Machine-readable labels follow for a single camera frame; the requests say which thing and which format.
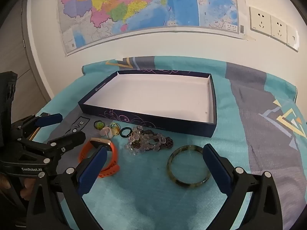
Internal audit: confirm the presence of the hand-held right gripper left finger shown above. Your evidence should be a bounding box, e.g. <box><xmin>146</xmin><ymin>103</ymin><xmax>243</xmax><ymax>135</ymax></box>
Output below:
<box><xmin>26</xmin><ymin>146</ymin><xmax>107</xmax><ymax>230</ymax></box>

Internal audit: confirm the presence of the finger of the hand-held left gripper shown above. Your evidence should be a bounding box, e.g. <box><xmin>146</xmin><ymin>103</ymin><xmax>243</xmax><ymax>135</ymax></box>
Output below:
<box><xmin>11</xmin><ymin>112</ymin><xmax>63</xmax><ymax>139</ymax></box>
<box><xmin>20</xmin><ymin>131</ymin><xmax>86</xmax><ymax>170</ymax></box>

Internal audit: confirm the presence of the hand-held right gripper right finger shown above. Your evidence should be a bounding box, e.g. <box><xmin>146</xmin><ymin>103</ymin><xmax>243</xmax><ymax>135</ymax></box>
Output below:
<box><xmin>203</xmin><ymin>144</ymin><xmax>283</xmax><ymax>230</ymax></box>

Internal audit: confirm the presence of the orange smartwatch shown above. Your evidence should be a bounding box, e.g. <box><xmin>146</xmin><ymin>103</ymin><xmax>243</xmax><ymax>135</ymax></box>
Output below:
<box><xmin>79</xmin><ymin>138</ymin><xmax>121</xmax><ymax>179</ymax></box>

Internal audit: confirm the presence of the green brown bangle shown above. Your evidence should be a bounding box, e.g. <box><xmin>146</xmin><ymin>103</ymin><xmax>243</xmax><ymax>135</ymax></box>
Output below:
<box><xmin>167</xmin><ymin>145</ymin><xmax>213</xmax><ymax>189</ymax></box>

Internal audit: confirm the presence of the clear crystal bead bracelet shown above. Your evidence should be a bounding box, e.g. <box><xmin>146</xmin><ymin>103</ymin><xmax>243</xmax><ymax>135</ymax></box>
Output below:
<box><xmin>125</xmin><ymin>126</ymin><xmax>168</xmax><ymax>156</ymax></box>

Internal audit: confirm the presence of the dark blue box tray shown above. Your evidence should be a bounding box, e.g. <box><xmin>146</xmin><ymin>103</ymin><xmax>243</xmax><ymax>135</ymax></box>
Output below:
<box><xmin>78</xmin><ymin>71</ymin><xmax>218</xmax><ymax>138</ymax></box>

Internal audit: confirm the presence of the person's left hand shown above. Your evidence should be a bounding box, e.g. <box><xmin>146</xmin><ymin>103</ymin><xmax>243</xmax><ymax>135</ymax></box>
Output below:
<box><xmin>0</xmin><ymin>174</ymin><xmax>35</xmax><ymax>200</ymax></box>

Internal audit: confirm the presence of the wooden bed edge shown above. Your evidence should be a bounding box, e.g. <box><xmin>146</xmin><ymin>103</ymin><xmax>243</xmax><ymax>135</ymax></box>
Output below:
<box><xmin>29</xmin><ymin>127</ymin><xmax>41</xmax><ymax>140</ymax></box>

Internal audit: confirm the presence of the teal grey printed bedsheet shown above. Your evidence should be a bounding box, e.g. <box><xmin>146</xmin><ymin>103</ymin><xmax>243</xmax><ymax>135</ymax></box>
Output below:
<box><xmin>31</xmin><ymin>56</ymin><xmax>307</xmax><ymax>230</ymax></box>

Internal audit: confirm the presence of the grey cabinet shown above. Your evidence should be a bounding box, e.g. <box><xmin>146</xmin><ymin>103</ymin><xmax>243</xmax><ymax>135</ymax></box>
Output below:
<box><xmin>0</xmin><ymin>0</ymin><xmax>52</xmax><ymax>115</ymax></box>

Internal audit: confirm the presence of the medium white power socket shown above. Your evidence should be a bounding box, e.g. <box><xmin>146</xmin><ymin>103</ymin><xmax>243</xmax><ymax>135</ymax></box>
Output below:
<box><xmin>271</xmin><ymin>14</ymin><xmax>288</xmax><ymax>45</ymax></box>

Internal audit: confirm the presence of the large white power socket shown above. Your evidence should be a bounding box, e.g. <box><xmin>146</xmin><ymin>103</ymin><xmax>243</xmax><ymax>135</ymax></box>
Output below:
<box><xmin>249</xmin><ymin>6</ymin><xmax>271</xmax><ymax>37</ymax></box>

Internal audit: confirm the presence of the colourful wall map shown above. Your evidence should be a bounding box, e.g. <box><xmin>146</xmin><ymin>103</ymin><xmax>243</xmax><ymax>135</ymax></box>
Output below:
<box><xmin>58</xmin><ymin>0</ymin><xmax>247</xmax><ymax>57</ymax></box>

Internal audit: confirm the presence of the small white wall switch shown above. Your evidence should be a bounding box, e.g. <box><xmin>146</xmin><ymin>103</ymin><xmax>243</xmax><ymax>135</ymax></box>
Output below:
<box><xmin>286</xmin><ymin>25</ymin><xmax>300</xmax><ymax>52</ymax></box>

